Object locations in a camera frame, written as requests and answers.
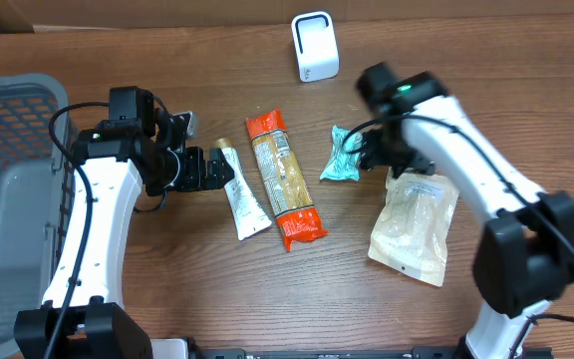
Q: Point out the white shampoo tube gold cap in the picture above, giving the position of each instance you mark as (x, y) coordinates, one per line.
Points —
(249, 216)

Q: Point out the teal snack wrapper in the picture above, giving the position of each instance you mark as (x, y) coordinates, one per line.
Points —
(342, 163)

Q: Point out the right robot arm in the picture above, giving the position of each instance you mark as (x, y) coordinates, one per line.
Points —
(525, 258)

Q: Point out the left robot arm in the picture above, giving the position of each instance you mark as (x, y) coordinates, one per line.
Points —
(139, 148)

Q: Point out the white barcode scanner stand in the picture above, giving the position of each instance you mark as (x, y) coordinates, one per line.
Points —
(315, 46)

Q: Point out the beige brown snack pouch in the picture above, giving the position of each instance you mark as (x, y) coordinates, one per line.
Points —
(411, 230)

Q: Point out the grey plastic shopping basket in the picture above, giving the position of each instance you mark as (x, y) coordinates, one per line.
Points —
(35, 196)

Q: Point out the orange spaghetti pasta package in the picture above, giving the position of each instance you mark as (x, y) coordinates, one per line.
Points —
(293, 207)

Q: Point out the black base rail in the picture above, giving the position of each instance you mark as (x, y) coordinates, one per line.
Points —
(421, 352)

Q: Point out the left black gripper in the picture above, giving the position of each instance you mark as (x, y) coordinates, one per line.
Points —
(200, 178)

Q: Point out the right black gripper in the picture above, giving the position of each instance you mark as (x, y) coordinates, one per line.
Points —
(375, 158)

